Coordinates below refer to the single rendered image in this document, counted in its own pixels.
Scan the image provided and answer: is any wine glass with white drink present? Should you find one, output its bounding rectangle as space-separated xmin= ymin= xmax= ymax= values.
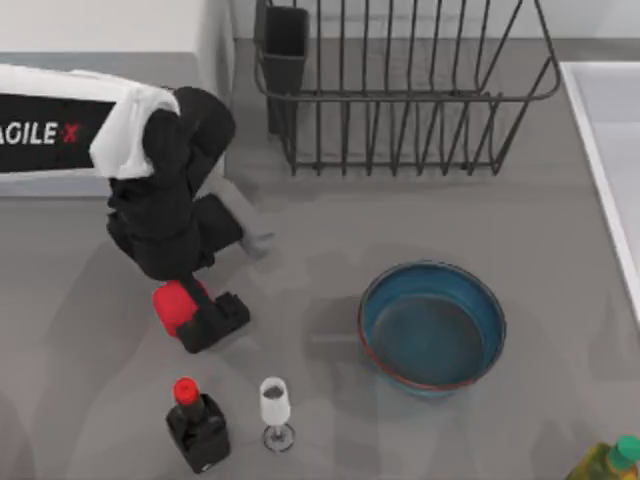
xmin=258 ymin=376 xmax=296 ymax=453

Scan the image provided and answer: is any black cutlery holder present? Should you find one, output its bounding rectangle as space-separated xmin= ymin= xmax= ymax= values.
xmin=254 ymin=3 xmax=311 ymax=136

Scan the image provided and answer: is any blue bowl with red rim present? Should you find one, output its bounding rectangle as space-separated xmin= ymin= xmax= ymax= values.
xmin=357 ymin=259 xmax=507 ymax=399

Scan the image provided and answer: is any yellow bottle with green cap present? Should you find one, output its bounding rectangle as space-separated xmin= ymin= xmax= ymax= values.
xmin=564 ymin=434 xmax=640 ymax=480

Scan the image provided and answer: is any dark wire dish rack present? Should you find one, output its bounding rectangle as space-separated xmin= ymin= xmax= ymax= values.
xmin=253 ymin=0 xmax=561 ymax=177

